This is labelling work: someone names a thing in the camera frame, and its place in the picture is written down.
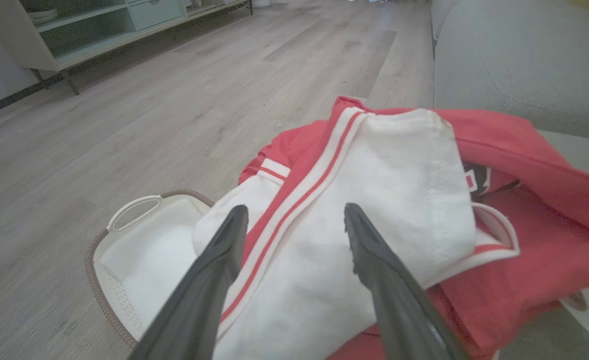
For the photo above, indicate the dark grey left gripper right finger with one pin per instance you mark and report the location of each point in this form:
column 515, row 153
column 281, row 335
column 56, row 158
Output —
column 399, row 310

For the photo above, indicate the red white striped jersey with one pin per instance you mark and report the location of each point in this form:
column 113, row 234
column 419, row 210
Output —
column 399, row 200

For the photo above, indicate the red shorts with white band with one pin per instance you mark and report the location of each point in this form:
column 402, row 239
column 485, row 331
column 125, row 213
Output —
column 534, row 270

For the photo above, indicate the white pale green sideboard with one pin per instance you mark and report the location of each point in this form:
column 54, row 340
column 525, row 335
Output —
column 99, row 35

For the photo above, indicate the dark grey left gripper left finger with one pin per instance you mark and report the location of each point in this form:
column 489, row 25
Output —
column 199, row 300

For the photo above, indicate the grey fabric sofa seat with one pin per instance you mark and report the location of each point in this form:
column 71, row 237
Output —
column 524, row 60

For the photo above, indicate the stacked white dishes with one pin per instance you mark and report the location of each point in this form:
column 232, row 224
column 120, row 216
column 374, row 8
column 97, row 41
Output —
column 42, row 15

